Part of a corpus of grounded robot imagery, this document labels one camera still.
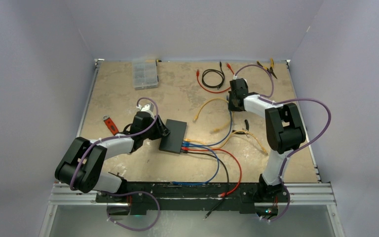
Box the black network switch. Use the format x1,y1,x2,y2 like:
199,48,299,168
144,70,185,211
159,119,187,154

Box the black ethernet cable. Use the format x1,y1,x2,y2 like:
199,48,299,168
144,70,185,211
182,150,231,220
201,61,226,89

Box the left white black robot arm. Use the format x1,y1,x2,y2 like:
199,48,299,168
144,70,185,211
55,112,170,202

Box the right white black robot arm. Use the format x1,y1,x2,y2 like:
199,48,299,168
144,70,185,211
228,79,306,201

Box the small black cutters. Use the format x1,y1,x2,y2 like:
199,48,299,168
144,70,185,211
232,119,250,136

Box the clear plastic organizer box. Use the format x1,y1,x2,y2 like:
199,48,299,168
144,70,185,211
132,59,159,90

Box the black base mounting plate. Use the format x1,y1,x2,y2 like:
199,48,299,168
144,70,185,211
96,182,289,216

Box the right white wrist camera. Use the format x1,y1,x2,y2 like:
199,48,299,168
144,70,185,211
232,75,247,82

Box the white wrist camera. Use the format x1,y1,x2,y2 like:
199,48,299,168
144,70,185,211
136,103,154,115
232,75,247,82

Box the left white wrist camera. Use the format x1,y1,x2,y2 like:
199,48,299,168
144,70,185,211
136,103,154,115

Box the yellow handled pliers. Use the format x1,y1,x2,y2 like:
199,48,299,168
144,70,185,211
256,58,277,79

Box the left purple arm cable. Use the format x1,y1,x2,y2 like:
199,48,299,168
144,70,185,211
69,97,161,232

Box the aluminium frame rail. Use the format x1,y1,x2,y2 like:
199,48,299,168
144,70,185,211
49,59,337,207

